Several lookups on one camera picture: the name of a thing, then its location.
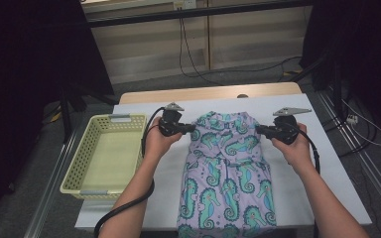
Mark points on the aluminium floor rail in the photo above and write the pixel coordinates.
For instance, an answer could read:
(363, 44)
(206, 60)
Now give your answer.
(370, 165)
(51, 185)

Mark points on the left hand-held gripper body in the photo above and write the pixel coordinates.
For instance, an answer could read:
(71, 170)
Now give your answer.
(170, 124)

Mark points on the black tripod stand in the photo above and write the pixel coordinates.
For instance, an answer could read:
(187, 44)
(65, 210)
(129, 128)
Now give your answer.
(66, 115)

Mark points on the light wooden table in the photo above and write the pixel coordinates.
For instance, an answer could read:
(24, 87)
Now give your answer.
(178, 94)

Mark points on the black metal stand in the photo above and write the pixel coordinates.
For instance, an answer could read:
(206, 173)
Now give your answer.
(335, 89)

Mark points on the yellow perforated plastic basket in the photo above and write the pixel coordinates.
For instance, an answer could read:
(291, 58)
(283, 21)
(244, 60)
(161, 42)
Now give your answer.
(105, 158)

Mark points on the person's right hand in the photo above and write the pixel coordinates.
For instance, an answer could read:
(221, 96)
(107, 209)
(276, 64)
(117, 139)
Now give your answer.
(296, 152)

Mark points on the white table cover sheet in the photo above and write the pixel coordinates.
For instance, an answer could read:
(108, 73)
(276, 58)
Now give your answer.
(327, 198)

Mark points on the black horizontal bar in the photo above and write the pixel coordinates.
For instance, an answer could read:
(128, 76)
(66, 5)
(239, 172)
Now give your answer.
(195, 13)

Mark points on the white wall socket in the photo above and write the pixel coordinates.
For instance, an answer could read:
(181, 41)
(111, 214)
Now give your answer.
(185, 4)

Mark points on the purple seahorse print garment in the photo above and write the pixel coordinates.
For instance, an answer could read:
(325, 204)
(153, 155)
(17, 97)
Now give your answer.
(228, 185)

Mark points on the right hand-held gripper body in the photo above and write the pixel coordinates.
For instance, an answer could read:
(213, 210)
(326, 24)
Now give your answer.
(286, 129)

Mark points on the person's left hand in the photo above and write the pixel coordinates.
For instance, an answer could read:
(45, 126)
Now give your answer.
(157, 142)

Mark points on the black curtain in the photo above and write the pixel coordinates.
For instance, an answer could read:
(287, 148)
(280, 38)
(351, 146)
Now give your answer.
(23, 82)
(370, 49)

